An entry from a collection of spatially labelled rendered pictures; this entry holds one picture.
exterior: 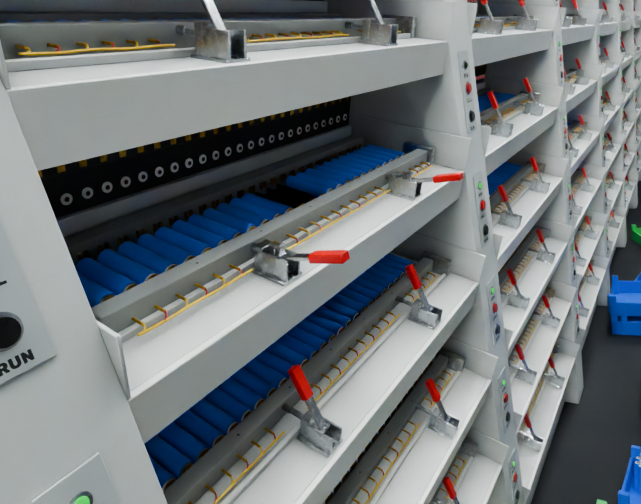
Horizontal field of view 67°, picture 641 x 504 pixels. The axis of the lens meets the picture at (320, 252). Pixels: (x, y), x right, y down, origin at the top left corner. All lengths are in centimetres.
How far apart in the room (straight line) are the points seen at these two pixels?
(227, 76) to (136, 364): 22
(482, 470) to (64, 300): 86
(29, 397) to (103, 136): 16
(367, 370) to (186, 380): 30
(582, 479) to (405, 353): 98
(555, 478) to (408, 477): 85
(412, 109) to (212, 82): 47
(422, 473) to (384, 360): 19
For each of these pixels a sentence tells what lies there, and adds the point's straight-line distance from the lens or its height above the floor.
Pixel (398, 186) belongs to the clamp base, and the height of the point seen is 95.
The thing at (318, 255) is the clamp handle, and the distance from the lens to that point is 40.
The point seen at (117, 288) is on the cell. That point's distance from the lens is 42.
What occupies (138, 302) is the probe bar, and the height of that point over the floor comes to 96.
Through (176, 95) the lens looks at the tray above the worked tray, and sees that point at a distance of 37.
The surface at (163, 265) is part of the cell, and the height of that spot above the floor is 97.
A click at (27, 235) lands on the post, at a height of 104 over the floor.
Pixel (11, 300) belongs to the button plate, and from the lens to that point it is 30.
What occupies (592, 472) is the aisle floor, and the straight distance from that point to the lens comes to 159.
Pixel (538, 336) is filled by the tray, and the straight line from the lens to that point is 142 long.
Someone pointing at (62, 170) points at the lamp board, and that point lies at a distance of 48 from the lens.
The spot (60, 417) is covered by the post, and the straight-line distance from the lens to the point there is 32.
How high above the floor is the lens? 108
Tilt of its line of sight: 17 degrees down
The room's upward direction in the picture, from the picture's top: 13 degrees counter-clockwise
